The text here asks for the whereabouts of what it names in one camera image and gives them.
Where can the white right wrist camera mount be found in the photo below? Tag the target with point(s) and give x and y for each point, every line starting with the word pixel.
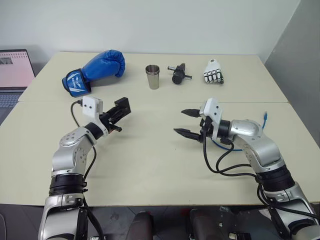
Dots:
pixel 214 112

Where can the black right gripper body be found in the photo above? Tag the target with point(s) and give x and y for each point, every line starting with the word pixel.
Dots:
pixel 206 127

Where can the open laptop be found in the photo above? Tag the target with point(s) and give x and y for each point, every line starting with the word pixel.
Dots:
pixel 13 67

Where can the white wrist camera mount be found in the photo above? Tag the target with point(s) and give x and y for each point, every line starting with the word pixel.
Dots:
pixel 89 106
pixel 214 112

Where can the blue boxing glove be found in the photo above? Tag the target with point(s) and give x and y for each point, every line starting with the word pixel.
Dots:
pixel 102 66

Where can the white robotic hand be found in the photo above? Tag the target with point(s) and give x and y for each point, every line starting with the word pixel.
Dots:
pixel 213 68

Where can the black cylinder with metal rod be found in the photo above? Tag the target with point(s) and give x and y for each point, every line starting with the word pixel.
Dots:
pixel 178 73

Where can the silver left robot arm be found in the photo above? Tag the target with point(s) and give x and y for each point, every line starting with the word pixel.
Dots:
pixel 67 155

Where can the small black box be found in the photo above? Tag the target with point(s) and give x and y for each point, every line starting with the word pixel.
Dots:
pixel 124 105

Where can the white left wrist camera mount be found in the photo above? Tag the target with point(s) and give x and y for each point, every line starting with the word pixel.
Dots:
pixel 89 106

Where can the steel cup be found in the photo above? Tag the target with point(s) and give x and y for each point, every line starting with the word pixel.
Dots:
pixel 154 81
pixel 152 68

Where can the dark rounded shape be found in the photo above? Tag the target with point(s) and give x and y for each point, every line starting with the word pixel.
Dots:
pixel 141 225

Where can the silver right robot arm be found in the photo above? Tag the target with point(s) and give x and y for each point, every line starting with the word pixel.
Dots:
pixel 262 147

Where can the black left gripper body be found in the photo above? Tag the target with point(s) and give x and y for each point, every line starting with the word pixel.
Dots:
pixel 108 119

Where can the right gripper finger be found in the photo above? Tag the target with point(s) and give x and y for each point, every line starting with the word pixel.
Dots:
pixel 188 135
pixel 192 113

